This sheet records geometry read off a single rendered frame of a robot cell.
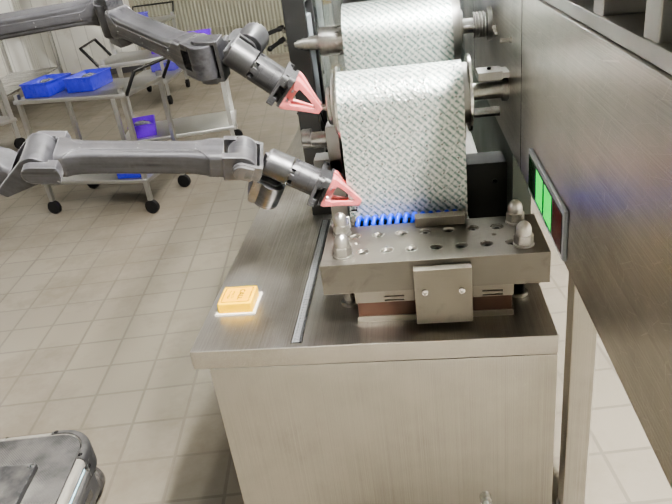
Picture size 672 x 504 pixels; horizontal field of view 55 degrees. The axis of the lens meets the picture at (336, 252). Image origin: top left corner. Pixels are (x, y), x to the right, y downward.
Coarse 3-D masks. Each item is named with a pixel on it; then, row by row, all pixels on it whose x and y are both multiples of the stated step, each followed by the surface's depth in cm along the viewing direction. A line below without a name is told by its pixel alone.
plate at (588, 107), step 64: (512, 0) 111; (512, 64) 116; (576, 64) 71; (640, 64) 51; (512, 128) 121; (576, 128) 73; (640, 128) 52; (576, 192) 75; (640, 192) 53; (576, 256) 77; (640, 256) 54; (640, 320) 55; (640, 384) 56
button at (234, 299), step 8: (232, 288) 134; (240, 288) 133; (248, 288) 133; (256, 288) 133; (224, 296) 131; (232, 296) 131; (240, 296) 130; (248, 296) 130; (256, 296) 132; (224, 304) 128; (232, 304) 128; (240, 304) 128; (248, 304) 128; (224, 312) 129; (232, 312) 129
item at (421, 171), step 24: (360, 144) 124; (384, 144) 124; (408, 144) 124; (432, 144) 123; (456, 144) 123; (360, 168) 127; (384, 168) 126; (408, 168) 126; (432, 168) 125; (456, 168) 125; (360, 192) 129; (384, 192) 129; (408, 192) 128; (432, 192) 128; (456, 192) 127
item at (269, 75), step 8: (264, 56) 122; (264, 64) 120; (272, 64) 121; (288, 64) 125; (256, 72) 120; (264, 72) 121; (272, 72) 121; (280, 72) 121; (256, 80) 122; (264, 80) 121; (272, 80) 121; (280, 80) 119; (264, 88) 123; (272, 88) 122; (280, 88) 124; (272, 96) 120; (272, 104) 121
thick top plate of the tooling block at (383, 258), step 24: (504, 216) 124; (528, 216) 123; (360, 240) 122; (384, 240) 121; (408, 240) 120; (432, 240) 119; (456, 240) 118; (480, 240) 117; (504, 240) 115; (336, 264) 115; (360, 264) 114; (384, 264) 114; (408, 264) 113; (432, 264) 113; (480, 264) 112; (504, 264) 112; (528, 264) 111; (336, 288) 117; (360, 288) 116; (384, 288) 116; (408, 288) 115
